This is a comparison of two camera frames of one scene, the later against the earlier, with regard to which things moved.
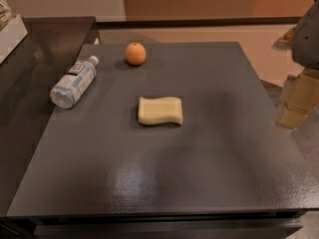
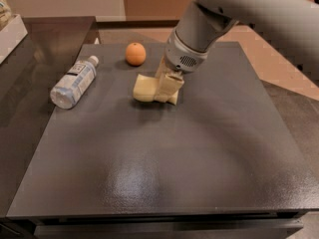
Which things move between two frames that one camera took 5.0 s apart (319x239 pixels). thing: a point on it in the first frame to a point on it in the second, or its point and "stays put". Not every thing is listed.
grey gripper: (308, 39) to (181, 56)
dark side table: (44, 59) stays put
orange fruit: (136, 54) stays put
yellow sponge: (159, 111) to (145, 90)
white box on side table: (11, 36) stays put
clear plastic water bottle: (66, 92) stays put
